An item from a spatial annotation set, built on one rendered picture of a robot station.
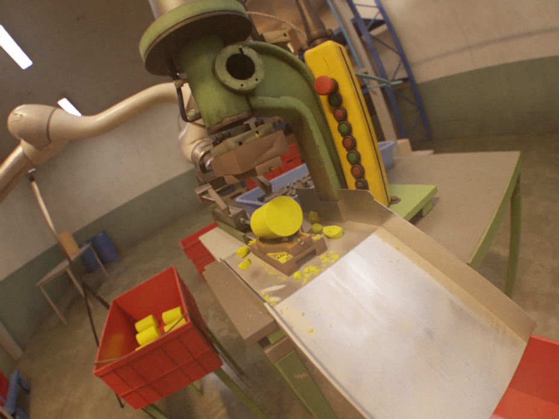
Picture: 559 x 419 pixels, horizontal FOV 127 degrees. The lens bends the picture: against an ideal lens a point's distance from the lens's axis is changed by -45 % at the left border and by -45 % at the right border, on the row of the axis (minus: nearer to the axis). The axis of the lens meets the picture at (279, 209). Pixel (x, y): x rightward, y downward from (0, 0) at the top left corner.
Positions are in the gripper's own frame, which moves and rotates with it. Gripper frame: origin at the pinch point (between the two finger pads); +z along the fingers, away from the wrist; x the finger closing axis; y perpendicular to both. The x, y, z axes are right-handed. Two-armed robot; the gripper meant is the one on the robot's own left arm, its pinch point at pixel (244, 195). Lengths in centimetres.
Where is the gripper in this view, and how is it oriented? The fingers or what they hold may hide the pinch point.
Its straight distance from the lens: 57.1
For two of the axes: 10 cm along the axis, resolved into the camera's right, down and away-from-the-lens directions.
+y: -0.5, -6.9, -7.2
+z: 5.9, 5.6, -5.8
